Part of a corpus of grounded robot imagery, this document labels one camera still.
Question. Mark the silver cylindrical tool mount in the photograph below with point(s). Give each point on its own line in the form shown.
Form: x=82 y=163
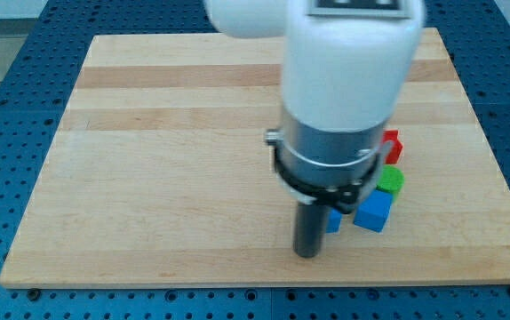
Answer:
x=322 y=169

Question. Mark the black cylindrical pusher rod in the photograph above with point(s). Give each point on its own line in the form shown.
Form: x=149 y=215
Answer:
x=311 y=221

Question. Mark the blue triangle block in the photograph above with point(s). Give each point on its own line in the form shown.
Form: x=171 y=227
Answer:
x=334 y=222

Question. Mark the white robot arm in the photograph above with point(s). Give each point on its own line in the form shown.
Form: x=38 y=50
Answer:
x=344 y=64

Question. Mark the blue cube block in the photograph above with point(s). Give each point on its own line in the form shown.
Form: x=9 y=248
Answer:
x=374 y=211

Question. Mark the green cylinder block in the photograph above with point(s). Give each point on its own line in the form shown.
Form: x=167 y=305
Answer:
x=391 y=181

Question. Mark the red block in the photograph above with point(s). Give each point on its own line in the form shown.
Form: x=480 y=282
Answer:
x=396 y=151

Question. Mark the wooden board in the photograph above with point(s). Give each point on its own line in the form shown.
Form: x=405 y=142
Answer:
x=158 y=177

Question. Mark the blue perforated metal table plate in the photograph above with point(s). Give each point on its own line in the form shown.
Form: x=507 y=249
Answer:
x=35 y=91

